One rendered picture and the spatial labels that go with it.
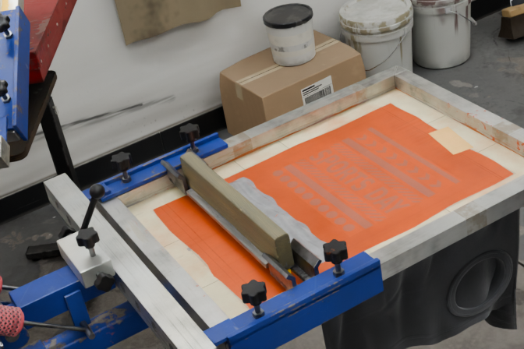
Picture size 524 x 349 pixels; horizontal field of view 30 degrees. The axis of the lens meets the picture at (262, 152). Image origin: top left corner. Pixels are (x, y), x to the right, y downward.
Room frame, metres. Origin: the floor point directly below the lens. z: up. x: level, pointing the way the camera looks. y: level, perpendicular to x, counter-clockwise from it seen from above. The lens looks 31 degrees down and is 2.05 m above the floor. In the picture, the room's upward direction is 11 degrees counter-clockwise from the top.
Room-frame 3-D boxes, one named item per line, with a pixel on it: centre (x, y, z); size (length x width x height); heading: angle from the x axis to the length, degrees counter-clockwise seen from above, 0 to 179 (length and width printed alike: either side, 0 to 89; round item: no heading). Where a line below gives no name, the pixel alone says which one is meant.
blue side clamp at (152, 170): (1.79, 0.22, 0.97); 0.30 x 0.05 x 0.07; 115
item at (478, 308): (1.49, -0.25, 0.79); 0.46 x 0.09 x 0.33; 115
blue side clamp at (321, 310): (1.28, -0.02, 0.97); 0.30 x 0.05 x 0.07; 115
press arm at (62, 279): (1.40, 0.39, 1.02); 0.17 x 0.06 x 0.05; 115
